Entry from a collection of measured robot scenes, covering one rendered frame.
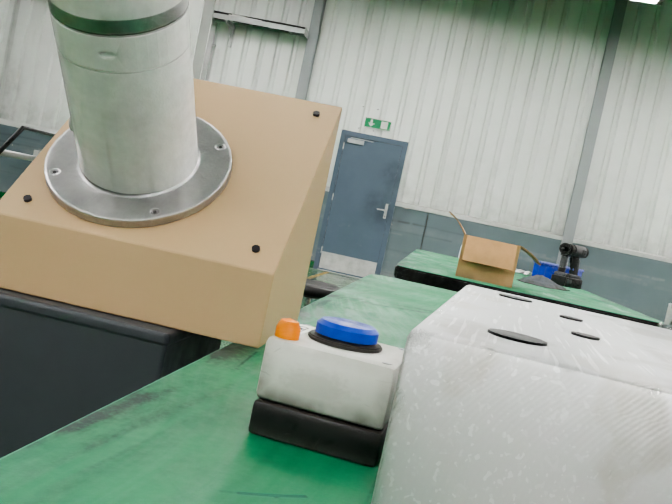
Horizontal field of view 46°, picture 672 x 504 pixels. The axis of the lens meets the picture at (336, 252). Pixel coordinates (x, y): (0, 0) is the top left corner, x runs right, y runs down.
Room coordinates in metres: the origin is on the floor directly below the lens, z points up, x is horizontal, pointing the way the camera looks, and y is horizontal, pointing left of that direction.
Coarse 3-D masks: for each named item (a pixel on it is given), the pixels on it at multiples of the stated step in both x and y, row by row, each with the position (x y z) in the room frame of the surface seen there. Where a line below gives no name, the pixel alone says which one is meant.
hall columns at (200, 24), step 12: (192, 0) 6.79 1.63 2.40; (204, 0) 6.78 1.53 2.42; (192, 12) 6.78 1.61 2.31; (204, 12) 7.04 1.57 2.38; (192, 24) 6.78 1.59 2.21; (204, 24) 7.04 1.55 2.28; (192, 36) 6.78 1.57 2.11; (204, 36) 7.04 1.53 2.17; (192, 48) 6.77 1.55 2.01; (204, 48) 7.03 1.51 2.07; (192, 60) 6.78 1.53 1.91
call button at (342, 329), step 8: (320, 320) 0.49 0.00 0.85; (328, 320) 0.49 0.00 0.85; (336, 320) 0.49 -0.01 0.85; (344, 320) 0.50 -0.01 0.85; (352, 320) 0.51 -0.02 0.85; (320, 328) 0.48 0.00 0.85; (328, 328) 0.48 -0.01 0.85; (336, 328) 0.48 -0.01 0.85; (344, 328) 0.48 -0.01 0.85; (352, 328) 0.48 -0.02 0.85; (360, 328) 0.48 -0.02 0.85; (368, 328) 0.49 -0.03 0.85; (328, 336) 0.48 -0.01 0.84; (336, 336) 0.48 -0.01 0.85; (344, 336) 0.47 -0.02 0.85; (352, 336) 0.47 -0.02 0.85; (360, 336) 0.48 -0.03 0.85; (368, 336) 0.48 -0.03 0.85; (376, 336) 0.49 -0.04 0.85; (368, 344) 0.48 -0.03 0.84
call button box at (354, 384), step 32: (288, 352) 0.46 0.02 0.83; (320, 352) 0.46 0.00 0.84; (352, 352) 0.47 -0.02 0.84; (384, 352) 0.49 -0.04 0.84; (288, 384) 0.46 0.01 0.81; (320, 384) 0.46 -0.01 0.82; (352, 384) 0.45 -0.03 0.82; (384, 384) 0.45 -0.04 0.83; (256, 416) 0.46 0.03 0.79; (288, 416) 0.46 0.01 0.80; (320, 416) 0.46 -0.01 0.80; (352, 416) 0.45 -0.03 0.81; (384, 416) 0.45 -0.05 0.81; (320, 448) 0.45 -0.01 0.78; (352, 448) 0.45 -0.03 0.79
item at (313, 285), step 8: (312, 280) 3.96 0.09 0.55; (304, 288) 3.66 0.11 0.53; (312, 288) 3.67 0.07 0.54; (320, 288) 3.68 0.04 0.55; (328, 288) 3.72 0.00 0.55; (336, 288) 3.81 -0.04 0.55; (304, 296) 3.75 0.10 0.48; (312, 296) 3.68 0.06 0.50; (320, 296) 3.68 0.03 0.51; (304, 304) 3.83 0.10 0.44
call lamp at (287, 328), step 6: (282, 318) 0.47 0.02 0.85; (288, 318) 0.47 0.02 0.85; (282, 324) 0.47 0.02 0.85; (288, 324) 0.47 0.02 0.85; (294, 324) 0.47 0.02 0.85; (276, 330) 0.47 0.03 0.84; (282, 330) 0.46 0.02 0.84; (288, 330) 0.46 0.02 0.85; (294, 330) 0.46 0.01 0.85; (300, 330) 0.47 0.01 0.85; (276, 336) 0.47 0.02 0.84; (282, 336) 0.46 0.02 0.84; (288, 336) 0.46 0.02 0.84; (294, 336) 0.47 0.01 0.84
